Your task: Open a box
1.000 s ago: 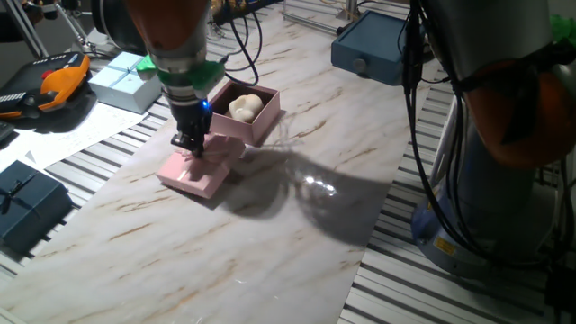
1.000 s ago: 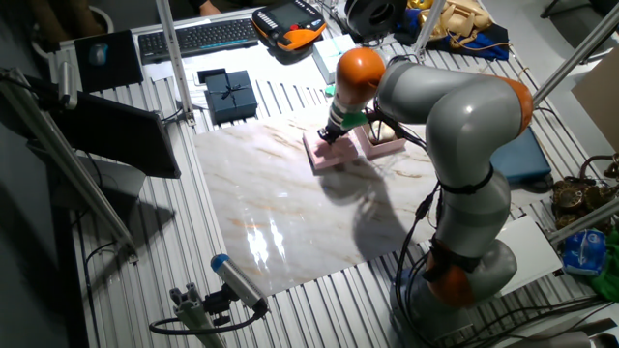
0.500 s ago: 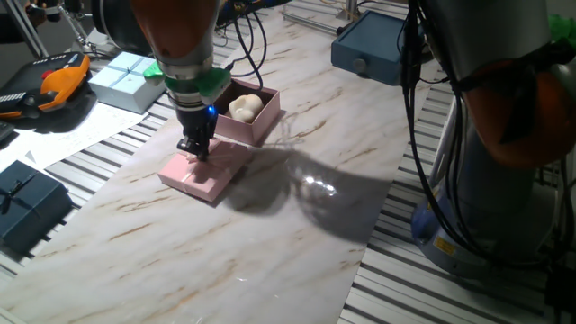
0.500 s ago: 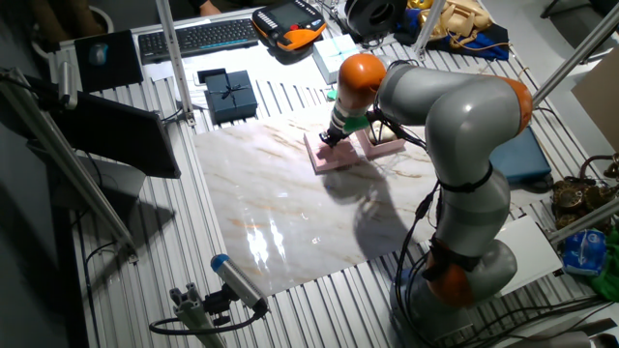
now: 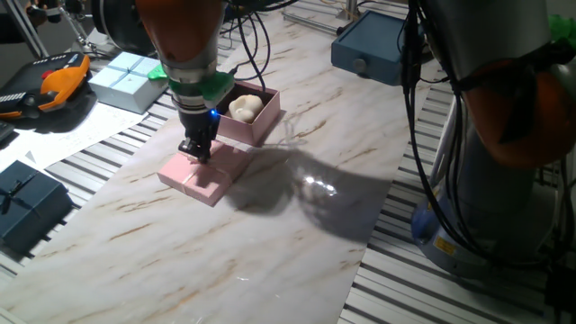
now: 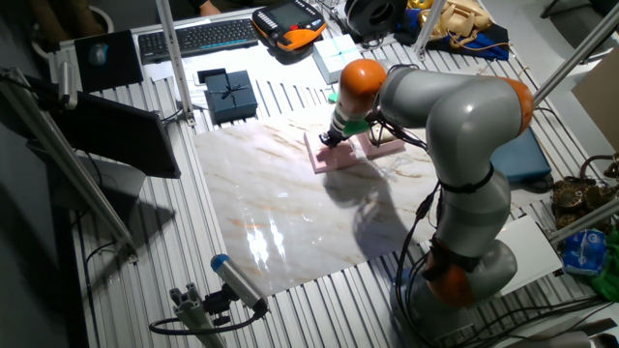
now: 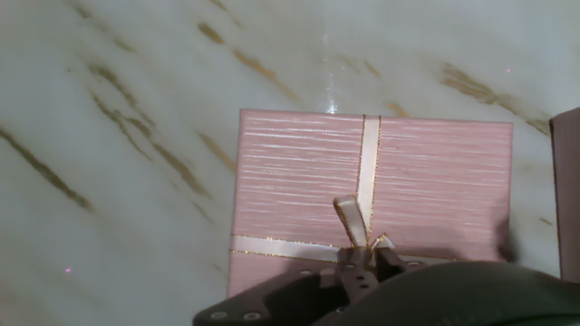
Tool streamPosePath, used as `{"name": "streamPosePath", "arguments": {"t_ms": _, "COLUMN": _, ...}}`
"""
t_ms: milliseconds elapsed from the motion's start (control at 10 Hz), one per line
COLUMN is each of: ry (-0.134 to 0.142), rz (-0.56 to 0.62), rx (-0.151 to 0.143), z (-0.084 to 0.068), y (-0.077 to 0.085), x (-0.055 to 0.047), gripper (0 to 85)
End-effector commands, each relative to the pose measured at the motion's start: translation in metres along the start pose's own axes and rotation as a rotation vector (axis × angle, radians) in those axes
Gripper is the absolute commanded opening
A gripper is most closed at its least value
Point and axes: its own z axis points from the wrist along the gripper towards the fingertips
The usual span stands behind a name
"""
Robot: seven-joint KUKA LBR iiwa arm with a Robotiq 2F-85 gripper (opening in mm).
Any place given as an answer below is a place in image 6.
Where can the silver depth camera blue end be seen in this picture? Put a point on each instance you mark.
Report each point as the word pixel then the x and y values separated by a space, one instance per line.
pixel 239 282

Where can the black flat monitor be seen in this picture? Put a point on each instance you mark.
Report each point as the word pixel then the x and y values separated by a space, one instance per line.
pixel 116 135

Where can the dark blue gift box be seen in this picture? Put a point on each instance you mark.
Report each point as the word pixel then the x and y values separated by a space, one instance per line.
pixel 232 99

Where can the white base board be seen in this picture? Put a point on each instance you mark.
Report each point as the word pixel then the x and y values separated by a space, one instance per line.
pixel 532 251

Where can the brass antique ornament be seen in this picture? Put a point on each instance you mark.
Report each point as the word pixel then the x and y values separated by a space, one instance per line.
pixel 580 195

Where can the marble pattern mat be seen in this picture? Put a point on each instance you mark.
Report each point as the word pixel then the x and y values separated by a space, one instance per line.
pixel 290 203

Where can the green cloth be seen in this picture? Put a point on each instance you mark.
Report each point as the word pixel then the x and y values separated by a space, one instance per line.
pixel 609 280

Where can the aluminium frame bar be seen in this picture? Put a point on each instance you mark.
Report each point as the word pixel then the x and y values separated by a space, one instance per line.
pixel 575 53
pixel 63 164
pixel 585 222

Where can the black computer keyboard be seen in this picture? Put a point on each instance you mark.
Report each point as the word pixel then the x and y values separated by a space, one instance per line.
pixel 198 38

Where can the cream flower-shaped ornament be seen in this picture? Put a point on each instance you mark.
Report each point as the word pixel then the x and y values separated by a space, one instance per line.
pixel 383 135

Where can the white printed paper sheets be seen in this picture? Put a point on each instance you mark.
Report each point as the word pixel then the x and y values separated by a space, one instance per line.
pixel 271 65

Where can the small black flat case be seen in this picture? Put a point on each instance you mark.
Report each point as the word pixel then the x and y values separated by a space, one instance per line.
pixel 210 75

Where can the brown cardboard sheet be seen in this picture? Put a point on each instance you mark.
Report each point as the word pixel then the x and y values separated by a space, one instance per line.
pixel 602 96

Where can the black round spool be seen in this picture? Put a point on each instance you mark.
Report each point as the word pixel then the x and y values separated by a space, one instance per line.
pixel 374 17

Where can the aluminium profile camera stand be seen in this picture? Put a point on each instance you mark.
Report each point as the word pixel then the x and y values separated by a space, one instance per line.
pixel 196 319

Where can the grey computer mouse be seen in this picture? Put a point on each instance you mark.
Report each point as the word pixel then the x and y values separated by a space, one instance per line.
pixel 97 54

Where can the aluminium frame post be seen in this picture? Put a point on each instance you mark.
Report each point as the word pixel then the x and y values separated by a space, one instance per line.
pixel 173 58
pixel 430 24

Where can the blue cloth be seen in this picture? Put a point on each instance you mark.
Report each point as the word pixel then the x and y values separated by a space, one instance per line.
pixel 488 43

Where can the light blue gift box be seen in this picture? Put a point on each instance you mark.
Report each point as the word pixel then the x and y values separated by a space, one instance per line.
pixel 331 53

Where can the orange black teach pendant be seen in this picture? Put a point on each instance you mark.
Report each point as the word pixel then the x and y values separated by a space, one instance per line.
pixel 290 24

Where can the black mouse pad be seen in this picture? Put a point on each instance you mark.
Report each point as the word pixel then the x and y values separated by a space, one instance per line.
pixel 121 63

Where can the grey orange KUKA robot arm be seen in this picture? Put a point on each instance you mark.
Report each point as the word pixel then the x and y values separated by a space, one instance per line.
pixel 464 121

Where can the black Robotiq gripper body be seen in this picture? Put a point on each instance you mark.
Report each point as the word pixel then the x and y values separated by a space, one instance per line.
pixel 336 135

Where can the cream vintage telephone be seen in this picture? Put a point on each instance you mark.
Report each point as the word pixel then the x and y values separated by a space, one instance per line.
pixel 462 19

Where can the pink ribboned gift box lid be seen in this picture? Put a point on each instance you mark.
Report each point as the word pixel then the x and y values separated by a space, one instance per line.
pixel 338 157

